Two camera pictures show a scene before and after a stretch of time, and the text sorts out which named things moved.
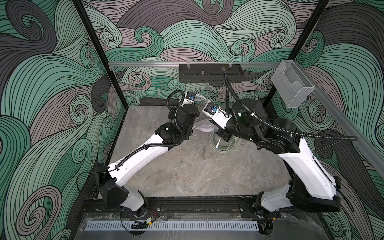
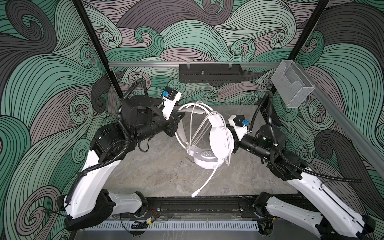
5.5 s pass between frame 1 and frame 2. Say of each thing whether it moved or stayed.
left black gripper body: moved
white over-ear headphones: moved
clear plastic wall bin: stayed
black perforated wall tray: stayed
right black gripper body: moved
